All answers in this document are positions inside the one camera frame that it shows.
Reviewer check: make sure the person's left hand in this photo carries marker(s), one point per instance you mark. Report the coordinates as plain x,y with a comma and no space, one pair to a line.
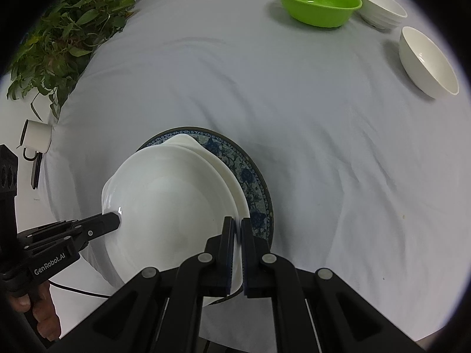
44,312

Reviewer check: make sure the white ribbed bowl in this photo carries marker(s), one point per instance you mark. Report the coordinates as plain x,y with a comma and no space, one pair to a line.
379,5

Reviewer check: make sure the black rectangular device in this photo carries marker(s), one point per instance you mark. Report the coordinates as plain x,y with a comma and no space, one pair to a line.
35,172

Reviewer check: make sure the blue patterned plate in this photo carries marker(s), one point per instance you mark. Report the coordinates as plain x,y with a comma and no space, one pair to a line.
254,191

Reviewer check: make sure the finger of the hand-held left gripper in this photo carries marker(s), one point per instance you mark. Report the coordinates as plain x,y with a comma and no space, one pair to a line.
99,226

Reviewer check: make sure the white smooth bowl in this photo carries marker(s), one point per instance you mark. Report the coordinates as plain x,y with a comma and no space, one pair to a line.
427,62

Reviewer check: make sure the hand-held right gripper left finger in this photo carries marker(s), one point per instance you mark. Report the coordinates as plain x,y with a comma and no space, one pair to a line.
228,250

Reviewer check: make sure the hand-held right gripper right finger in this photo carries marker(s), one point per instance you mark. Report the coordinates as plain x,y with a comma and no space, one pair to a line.
250,257

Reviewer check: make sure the white enamel mug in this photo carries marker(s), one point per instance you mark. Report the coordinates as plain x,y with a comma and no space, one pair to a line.
36,138

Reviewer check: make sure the green leafy potted plant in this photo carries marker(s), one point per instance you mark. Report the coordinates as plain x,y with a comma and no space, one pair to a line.
66,36

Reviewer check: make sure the green plastic bowl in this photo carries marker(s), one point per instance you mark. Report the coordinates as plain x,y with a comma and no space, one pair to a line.
316,3

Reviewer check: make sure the grey tablecloth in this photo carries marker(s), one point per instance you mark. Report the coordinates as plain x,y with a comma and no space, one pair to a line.
312,154

